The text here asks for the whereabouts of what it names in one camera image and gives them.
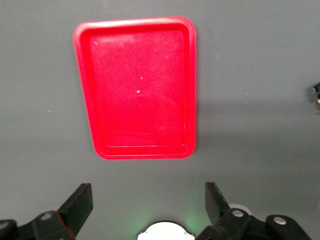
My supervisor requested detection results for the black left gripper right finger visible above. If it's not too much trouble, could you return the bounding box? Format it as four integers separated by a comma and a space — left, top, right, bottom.
196, 181, 313, 240

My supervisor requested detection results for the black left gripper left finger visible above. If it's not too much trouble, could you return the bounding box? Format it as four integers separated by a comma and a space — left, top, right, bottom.
0, 182, 94, 240

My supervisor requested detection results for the red push button switch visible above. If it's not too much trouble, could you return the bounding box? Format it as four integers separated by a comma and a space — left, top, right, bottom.
312, 83, 320, 104

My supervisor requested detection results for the dark grey table mat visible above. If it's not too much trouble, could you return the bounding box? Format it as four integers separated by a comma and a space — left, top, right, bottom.
0, 0, 320, 240

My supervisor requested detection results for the red plastic tray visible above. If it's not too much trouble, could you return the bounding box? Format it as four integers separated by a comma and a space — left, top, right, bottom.
73, 15, 198, 161

